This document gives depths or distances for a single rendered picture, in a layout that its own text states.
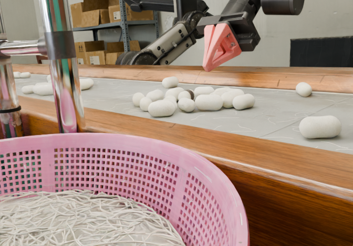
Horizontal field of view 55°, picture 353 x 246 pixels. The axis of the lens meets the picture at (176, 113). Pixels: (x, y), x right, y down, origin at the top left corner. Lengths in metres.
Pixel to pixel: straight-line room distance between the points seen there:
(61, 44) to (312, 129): 0.23
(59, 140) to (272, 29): 2.52
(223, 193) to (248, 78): 0.48
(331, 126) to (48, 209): 0.24
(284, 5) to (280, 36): 2.08
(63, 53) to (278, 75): 0.40
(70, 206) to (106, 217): 0.03
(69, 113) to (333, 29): 2.36
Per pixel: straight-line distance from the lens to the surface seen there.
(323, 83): 0.57
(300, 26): 2.64
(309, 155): 0.22
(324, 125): 0.33
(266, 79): 0.61
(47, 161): 0.29
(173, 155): 0.22
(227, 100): 0.45
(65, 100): 0.30
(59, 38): 0.29
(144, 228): 0.22
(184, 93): 0.50
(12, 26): 5.57
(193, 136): 0.26
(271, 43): 2.75
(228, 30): 0.59
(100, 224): 0.22
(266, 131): 0.35
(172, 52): 1.26
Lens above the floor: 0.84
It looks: 13 degrees down
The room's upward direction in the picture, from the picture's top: 4 degrees counter-clockwise
